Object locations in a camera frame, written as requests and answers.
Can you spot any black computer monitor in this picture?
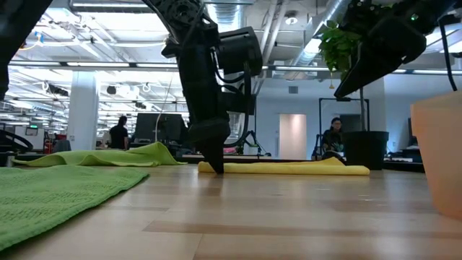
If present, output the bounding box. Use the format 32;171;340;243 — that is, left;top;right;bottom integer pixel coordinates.
134;113;189;146

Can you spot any green microfiber towel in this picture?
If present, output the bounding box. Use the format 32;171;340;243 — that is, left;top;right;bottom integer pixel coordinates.
0;165;150;251

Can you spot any black looped cable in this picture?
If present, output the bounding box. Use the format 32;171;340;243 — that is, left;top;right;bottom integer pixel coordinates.
0;129;35;153

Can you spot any black metal station frame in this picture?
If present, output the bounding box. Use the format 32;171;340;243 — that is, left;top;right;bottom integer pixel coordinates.
318;96;371;160

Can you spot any yellow microfiber towel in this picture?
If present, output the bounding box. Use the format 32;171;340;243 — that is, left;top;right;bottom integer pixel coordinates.
197;156;371;177

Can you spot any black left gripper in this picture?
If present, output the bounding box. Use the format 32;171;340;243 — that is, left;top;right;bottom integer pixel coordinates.
178;45;258;175

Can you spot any lime microfiber towel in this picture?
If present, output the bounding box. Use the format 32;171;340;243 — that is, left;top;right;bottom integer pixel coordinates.
12;142;188;168

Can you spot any black aluminium table frame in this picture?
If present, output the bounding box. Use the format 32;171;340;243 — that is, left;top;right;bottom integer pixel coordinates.
0;151;426;173

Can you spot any orange translucent plastic bin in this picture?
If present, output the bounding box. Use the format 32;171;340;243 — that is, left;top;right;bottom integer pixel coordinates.
410;90;462;221

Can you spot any person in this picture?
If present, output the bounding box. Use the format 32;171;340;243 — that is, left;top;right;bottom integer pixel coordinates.
108;115;130;151
320;116;344;160

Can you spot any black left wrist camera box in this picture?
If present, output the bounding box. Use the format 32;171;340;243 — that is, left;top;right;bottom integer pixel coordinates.
216;27;264;77

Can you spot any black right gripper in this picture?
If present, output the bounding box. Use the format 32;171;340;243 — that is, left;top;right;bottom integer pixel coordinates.
333;0;458;100

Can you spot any white door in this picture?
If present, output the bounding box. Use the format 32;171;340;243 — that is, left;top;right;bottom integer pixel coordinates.
279;113;308;160

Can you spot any black left wrist camera cable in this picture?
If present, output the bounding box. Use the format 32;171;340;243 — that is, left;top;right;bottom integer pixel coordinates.
212;50;253;148

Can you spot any silver ventilation duct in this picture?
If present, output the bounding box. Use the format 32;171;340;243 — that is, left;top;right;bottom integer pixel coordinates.
206;3;247;29

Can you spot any green plant in black pot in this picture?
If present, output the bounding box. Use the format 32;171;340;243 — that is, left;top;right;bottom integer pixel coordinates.
318;19;391;171

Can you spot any white square pillar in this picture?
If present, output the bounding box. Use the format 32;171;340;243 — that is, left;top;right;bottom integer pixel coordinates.
67;71;100;152

